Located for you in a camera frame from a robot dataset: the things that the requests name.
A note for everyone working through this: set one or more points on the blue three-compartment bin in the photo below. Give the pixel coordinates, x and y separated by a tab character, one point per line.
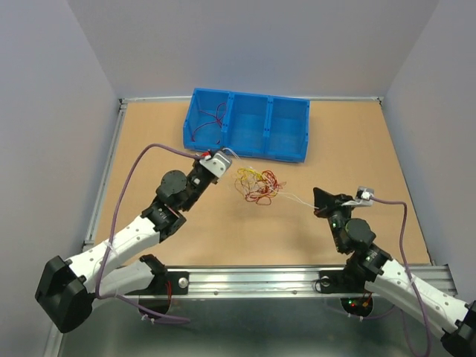
252	125

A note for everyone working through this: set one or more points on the aluminium left rail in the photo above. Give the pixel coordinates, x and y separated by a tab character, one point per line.
96	218

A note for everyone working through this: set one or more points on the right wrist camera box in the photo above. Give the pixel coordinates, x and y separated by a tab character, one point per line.
364	196

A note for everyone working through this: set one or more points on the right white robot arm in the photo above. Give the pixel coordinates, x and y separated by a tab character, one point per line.
371	269

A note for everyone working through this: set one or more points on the aluminium front rail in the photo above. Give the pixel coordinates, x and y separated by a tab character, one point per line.
208	282

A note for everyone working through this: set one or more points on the aluminium rail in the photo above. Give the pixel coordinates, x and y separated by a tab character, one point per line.
208	282
96	218

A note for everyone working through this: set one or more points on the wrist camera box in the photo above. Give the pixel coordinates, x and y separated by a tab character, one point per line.
217	162
364	196

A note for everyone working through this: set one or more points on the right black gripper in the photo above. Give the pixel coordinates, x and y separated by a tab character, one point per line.
327	201

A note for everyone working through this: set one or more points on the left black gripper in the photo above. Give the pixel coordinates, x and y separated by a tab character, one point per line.
195	163

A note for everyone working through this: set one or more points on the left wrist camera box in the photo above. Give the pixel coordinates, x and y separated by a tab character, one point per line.
217	162

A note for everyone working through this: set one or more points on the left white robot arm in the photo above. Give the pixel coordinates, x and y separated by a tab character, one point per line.
68	288

